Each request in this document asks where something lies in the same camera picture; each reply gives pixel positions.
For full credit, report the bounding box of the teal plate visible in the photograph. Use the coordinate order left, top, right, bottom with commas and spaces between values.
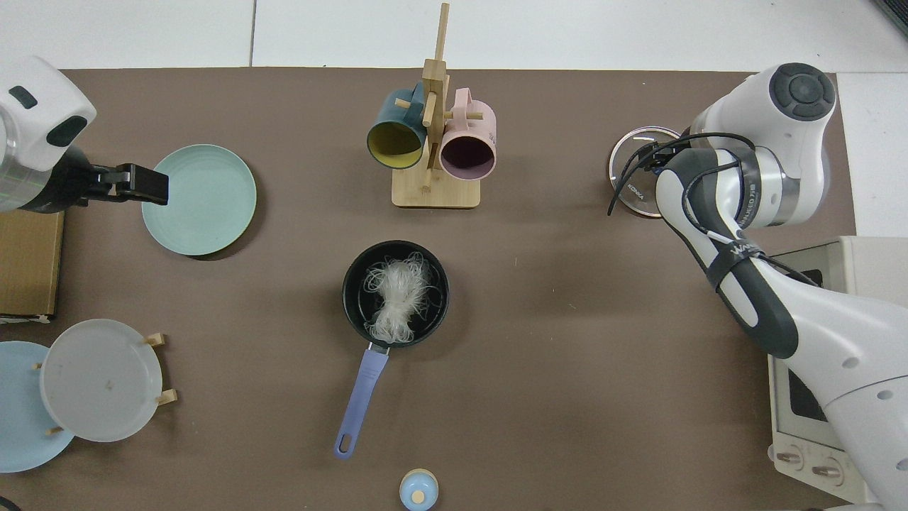
142, 144, 258, 257

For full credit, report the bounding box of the white vermicelli bundle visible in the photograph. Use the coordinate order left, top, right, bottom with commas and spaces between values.
362, 253, 438, 346

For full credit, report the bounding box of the black pot purple handle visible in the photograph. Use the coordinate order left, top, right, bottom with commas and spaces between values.
334, 241, 450, 460

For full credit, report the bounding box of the brown table cloth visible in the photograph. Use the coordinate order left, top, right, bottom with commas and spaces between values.
0, 67, 857, 511

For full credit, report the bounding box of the wooden cup stand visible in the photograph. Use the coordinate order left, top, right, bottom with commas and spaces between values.
392, 2, 485, 209

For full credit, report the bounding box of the pink cup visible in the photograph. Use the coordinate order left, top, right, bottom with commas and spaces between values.
439, 88, 497, 180

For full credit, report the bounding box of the glass lid blue knob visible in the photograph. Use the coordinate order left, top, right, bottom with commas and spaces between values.
608, 126, 683, 218

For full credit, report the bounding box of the pale toaster oven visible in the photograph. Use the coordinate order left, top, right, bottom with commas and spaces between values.
768, 236, 908, 506

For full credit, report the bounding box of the dark flat panel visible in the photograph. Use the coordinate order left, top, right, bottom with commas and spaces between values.
871, 0, 908, 38

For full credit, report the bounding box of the light blue plate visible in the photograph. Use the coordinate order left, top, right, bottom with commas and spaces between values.
0, 341, 76, 473

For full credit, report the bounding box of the dark teal cup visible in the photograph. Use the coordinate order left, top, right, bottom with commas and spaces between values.
367, 82, 429, 170

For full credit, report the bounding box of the pale grey plate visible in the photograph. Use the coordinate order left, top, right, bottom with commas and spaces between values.
40, 319, 164, 443

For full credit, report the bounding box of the wire basket wooden floor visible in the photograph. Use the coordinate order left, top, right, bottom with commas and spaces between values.
0, 211, 65, 325

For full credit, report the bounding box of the wooden plate rack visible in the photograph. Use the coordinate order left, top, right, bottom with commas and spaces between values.
32, 332, 178, 436

